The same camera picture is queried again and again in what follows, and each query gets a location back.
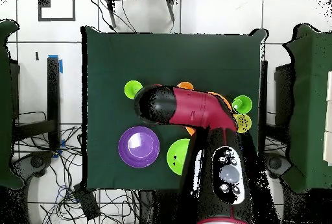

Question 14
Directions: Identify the large orange bowl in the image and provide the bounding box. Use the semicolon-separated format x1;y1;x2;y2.
185;91;233;136

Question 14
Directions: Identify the orange cup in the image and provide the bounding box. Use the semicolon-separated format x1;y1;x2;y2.
176;81;195;91

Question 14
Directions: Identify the lime green cup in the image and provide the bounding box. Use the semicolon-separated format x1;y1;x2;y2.
124;80;144;101

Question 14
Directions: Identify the purple bowl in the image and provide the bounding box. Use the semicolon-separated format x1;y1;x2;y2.
118;125;161;169

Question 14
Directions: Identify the light green bowl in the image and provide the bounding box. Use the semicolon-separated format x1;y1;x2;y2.
166;138;191;176

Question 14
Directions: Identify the dark green table cloth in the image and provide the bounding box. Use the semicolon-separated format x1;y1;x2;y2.
81;25;268;192

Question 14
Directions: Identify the yellow cup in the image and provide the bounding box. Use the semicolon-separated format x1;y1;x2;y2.
232;114;253;134

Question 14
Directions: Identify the blue tape strip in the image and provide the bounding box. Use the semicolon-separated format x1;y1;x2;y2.
52;138;66;159
47;55;64;75

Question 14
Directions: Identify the black metal stand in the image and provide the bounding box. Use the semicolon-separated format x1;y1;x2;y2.
11;56;61;152

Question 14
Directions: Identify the dark office chair base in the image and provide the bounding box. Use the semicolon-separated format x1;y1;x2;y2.
263;152;292;179
11;150;54;179

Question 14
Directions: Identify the tangle of cables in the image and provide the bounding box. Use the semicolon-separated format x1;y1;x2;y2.
12;110;141;224

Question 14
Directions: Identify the black square frame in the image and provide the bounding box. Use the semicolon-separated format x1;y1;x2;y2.
38;0;77;23

